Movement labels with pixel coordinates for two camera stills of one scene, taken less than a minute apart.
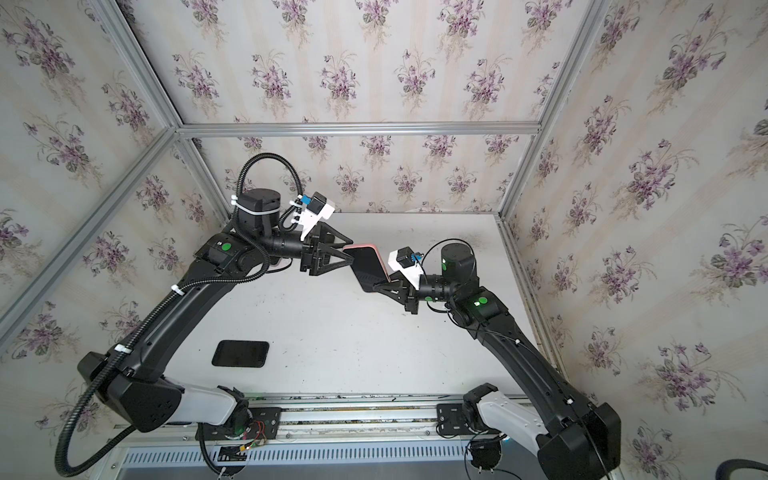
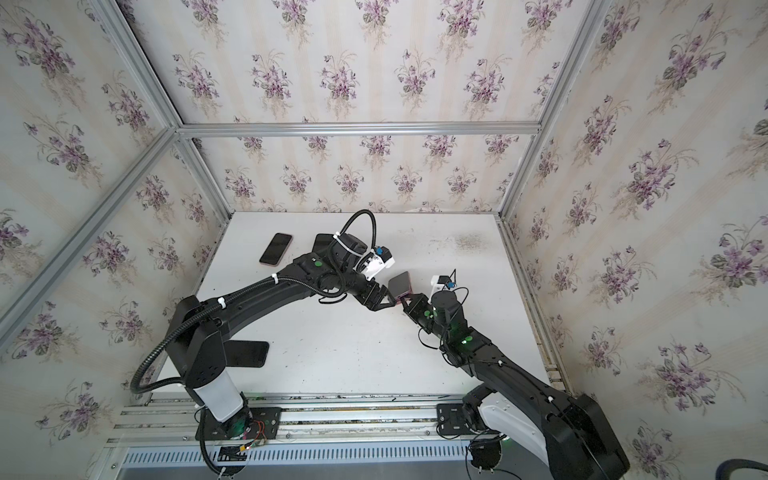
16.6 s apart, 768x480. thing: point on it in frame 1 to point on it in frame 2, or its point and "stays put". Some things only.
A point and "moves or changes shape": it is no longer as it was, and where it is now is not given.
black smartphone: [241, 353] stays put
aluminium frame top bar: [293, 130] stays put
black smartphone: [367, 265] moves or changes shape
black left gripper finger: [346, 261] to [391, 300]
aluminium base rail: [340, 421] stays put
